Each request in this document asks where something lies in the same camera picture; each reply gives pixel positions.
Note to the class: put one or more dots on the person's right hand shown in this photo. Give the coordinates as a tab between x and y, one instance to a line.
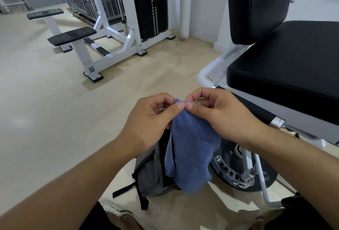
233	118

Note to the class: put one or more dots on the person's left hand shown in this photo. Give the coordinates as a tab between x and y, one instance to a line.
145	126

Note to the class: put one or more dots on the grey backpack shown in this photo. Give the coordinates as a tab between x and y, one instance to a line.
151	174

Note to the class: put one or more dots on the blue towel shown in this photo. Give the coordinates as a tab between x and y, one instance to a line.
193	153

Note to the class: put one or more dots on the person's left forearm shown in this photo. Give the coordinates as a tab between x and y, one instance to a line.
58	190

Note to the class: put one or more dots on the person's right forearm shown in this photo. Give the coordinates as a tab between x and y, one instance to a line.
304	168

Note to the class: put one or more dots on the person's white left shoe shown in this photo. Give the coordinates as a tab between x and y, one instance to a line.
114	208

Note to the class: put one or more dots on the person's black shorts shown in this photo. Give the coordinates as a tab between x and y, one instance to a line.
302	216

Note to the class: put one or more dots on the black seat pad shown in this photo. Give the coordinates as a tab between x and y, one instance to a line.
291	68

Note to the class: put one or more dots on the white lever with black grip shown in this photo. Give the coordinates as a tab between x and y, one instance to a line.
264	192

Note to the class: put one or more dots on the black backrest pad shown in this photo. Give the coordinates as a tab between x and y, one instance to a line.
251	7

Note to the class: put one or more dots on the black weight stack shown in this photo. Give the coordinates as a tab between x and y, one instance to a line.
149	12

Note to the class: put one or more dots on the black bench pad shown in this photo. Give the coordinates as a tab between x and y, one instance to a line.
45	14
71	36

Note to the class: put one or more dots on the white vertical pipe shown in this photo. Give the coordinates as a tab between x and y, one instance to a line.
186	4

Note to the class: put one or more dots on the white weight machine frame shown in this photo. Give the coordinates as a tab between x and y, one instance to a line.
129	39

